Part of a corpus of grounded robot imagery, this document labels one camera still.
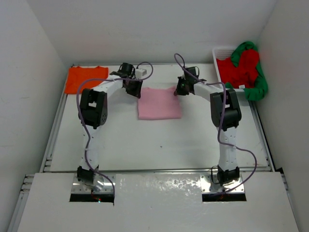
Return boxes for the pink t shirt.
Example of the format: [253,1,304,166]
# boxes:
[138,86,182,120]

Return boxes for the orange t shirt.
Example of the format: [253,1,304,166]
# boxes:
[64,66,109,94]

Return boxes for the red t shirt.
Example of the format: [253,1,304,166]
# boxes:
[216,49,259,88]

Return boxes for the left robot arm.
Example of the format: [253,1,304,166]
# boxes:
[76,63,147,188]

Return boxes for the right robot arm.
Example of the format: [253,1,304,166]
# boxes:
[174,76,242,186]

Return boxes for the white plastic bin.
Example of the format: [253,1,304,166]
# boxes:
[212,46,236,82]

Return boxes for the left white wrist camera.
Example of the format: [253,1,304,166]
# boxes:
[135,68,147,79]

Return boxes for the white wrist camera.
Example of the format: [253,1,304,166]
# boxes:
[135,68,147,79]
[184,66,199,78]

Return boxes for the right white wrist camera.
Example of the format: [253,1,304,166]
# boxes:
[184,66,199,78]

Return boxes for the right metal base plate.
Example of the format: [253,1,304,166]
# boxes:
[200,172,245,194]

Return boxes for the metal base plate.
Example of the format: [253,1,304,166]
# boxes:
[200,172,245,194]
[71,173,116,195]

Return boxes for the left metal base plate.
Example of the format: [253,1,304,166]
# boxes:
[71,173,116,195]

